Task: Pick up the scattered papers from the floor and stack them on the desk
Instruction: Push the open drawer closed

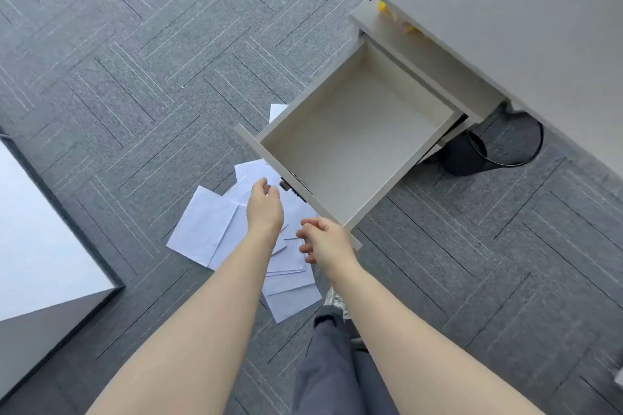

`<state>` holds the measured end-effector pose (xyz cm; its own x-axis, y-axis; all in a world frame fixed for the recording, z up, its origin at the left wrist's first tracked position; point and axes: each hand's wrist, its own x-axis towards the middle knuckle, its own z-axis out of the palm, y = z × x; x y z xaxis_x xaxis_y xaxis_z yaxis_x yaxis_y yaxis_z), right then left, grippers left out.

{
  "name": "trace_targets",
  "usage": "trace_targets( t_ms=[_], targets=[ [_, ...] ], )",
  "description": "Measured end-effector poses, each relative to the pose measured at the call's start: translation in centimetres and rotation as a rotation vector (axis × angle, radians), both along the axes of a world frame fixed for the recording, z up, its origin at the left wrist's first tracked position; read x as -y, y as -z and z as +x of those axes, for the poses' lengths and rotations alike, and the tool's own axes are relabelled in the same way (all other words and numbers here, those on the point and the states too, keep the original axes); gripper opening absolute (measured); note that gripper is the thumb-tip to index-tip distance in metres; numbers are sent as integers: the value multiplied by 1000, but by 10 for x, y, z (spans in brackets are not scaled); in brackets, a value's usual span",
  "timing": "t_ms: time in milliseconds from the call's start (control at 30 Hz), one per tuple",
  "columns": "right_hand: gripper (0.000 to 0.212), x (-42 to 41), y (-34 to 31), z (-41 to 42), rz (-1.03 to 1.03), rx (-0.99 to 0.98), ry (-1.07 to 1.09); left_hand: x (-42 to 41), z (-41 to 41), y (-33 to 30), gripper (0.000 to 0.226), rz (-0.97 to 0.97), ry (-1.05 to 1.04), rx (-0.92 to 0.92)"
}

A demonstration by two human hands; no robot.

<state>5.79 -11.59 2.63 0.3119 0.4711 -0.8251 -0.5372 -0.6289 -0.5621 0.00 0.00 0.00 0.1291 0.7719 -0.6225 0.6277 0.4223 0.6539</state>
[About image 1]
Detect person's right hand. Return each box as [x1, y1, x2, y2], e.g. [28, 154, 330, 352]
[295, 217, 362, 283]

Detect person's left hand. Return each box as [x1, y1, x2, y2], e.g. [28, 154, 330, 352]
[245, 177, 286, 241]

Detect pile of white paper sheets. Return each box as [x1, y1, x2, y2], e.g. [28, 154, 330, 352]
[166, 104, 323, 325]

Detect pale cabinet drawer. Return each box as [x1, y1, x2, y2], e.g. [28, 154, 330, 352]
[233, 36, 466, 253]

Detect person's right forearm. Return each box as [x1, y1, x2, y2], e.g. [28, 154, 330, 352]
[324, 261, 546, 415]

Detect person's left forearm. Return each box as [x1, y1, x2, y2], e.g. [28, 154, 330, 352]
[86, 230, 285, 415]

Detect white grey sneaker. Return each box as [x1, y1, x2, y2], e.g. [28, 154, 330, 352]
[323, 287, 352, 321]

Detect grey trousers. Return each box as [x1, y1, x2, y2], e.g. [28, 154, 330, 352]
[291, 305, 400, 415]

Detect white column with dark skirting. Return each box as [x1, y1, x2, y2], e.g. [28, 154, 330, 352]
[0, 130, 127, 403]

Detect small yellow object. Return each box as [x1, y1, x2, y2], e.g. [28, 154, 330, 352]
[378, 0, 419, 35]

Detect grey table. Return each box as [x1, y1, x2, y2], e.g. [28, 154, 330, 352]
[354, 0, 623, 183]

